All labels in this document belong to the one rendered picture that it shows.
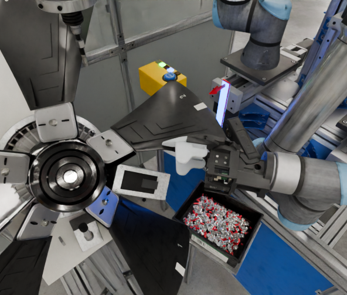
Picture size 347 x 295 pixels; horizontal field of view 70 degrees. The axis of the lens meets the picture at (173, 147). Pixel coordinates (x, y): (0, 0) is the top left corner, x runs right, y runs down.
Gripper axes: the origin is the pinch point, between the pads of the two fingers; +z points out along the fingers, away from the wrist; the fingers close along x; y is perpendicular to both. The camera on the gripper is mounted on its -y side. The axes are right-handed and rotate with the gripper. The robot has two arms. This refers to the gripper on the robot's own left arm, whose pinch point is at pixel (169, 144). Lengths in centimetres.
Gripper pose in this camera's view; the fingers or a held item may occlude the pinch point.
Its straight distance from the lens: 51.5
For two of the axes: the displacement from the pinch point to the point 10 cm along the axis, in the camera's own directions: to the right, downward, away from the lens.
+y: -2.3, 8.0, -5.6
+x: 0.3, 5.8, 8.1
